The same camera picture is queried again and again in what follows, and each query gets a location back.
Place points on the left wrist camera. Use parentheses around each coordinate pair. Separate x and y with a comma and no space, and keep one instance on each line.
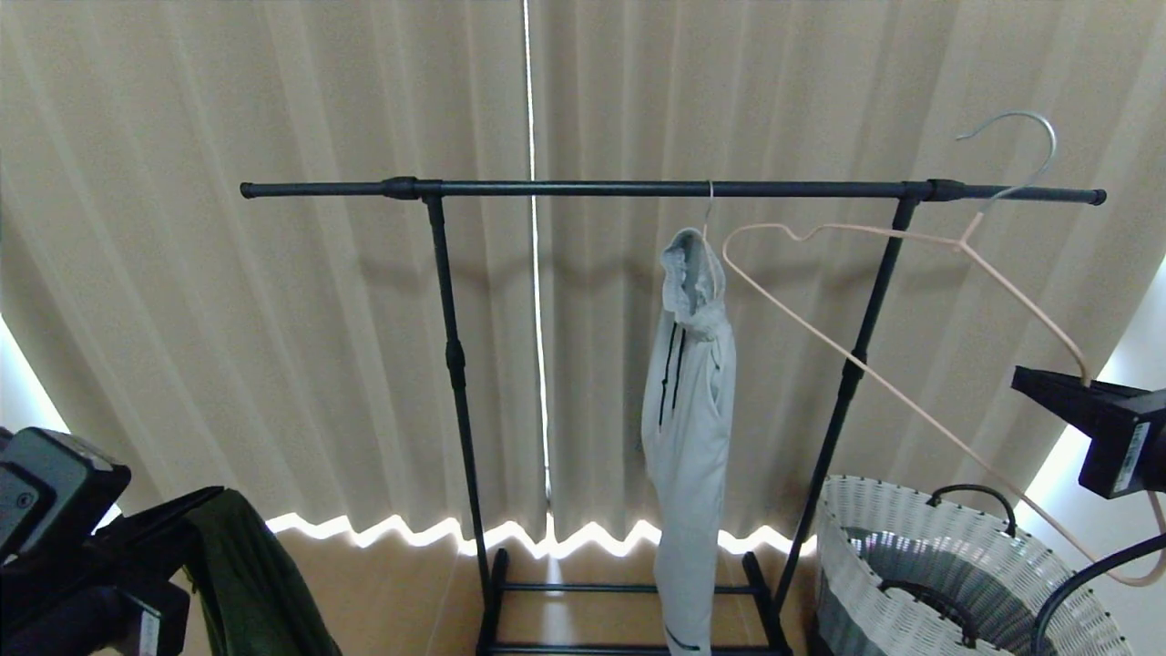
(55,483)

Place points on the pink clothes hanger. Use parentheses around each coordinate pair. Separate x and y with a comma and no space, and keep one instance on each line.
(967,239)
(709,205)

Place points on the black clothes rack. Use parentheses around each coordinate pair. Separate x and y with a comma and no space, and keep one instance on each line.
(547,189)

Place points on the beige curtain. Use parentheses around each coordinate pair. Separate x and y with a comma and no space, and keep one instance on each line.
(273,364)

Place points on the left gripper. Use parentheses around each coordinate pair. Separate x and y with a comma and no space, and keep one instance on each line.
(73,610)

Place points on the green printed garment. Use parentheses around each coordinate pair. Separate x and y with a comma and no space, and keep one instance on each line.
(255,583)

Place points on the white laundry basket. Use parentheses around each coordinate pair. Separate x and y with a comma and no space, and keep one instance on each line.
(847,547)

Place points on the pale grey shorts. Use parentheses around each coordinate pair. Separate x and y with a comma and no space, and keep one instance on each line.
(688,456)

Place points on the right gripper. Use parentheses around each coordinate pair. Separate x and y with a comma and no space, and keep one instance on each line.
(1130,446)

